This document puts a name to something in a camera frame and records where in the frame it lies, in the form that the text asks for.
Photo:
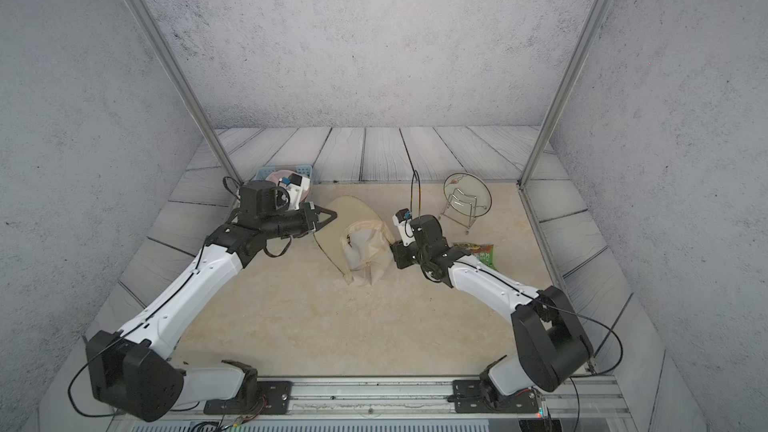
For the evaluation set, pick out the aluminium corner post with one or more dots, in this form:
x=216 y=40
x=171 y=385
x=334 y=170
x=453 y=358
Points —
x=148 y=25
x=580 y=53

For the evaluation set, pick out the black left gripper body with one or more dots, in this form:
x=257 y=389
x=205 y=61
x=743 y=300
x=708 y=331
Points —
x=287 y=223

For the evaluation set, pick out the aluminium front rail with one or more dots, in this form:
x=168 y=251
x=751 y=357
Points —
x=407 y=404

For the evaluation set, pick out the left aluminium corner post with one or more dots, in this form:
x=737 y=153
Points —
x=148 y=25

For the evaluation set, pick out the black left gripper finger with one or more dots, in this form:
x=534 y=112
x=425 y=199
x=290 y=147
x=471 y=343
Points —
x=322 y=220
x=324 y=211

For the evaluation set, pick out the chrome wire plate rack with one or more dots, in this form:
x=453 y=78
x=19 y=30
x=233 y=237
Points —
x=464 y=204

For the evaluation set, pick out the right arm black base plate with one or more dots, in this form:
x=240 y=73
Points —
x=476 y=396

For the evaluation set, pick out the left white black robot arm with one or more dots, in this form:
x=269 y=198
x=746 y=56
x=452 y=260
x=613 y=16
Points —
x=130 y=369

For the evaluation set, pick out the white ceramic plate red flowers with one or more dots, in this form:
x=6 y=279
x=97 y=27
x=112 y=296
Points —
x=471 y=184

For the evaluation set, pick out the green red snack bag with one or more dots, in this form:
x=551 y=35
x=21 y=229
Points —
x=483 y=252

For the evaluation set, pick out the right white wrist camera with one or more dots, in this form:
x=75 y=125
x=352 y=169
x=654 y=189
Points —
x=402 y=220

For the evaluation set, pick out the light blue plastic basket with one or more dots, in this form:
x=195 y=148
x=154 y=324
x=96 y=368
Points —
x=264 y=172

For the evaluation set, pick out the right aluminium corner post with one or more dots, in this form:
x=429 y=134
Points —
x=580 y=53

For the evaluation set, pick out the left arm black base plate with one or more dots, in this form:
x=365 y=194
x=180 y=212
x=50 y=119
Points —
x=256 y=397

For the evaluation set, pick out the pink baseball cap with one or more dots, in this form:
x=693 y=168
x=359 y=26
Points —
x=288 y=179

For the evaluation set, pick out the beige baseball cap black logo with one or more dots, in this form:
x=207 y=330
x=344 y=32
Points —
x=357 y=242

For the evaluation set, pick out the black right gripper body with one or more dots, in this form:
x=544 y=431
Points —
x=409 y=255

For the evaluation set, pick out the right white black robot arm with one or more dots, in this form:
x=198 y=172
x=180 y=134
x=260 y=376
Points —
x=551 y=342

